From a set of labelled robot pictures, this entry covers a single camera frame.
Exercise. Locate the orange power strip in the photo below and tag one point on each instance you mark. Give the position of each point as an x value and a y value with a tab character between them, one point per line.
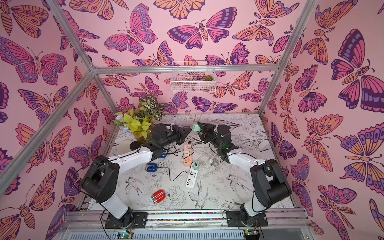
187	158

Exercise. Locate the small green succulent plant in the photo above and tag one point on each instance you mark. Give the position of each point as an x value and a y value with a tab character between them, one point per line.
208	78

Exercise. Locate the aluminium cage frame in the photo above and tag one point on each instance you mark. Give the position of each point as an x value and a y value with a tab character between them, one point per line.
93	74

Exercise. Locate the white wire wall basket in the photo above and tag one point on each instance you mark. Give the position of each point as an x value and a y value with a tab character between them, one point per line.
188	76

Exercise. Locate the white power strip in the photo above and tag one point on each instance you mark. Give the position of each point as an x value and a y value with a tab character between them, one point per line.
191	180

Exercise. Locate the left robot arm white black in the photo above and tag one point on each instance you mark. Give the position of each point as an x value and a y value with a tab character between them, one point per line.
100	181

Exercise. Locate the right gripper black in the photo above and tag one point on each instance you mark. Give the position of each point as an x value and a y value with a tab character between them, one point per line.
205	132

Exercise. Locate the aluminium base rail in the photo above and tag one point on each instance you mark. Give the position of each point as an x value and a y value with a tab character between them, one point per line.
274	224

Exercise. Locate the green charger adapter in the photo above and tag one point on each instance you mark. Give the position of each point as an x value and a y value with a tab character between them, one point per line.
196	166
196	128

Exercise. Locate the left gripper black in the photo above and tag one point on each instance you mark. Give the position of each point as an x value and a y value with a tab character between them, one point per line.
180	135

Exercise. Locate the pink USB charger adapter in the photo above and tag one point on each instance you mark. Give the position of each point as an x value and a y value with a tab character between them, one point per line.
187	147

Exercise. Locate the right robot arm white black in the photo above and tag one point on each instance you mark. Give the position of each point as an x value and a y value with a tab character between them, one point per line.
270	185

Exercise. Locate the amber glass vase with plants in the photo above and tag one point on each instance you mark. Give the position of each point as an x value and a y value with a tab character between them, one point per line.
140	122

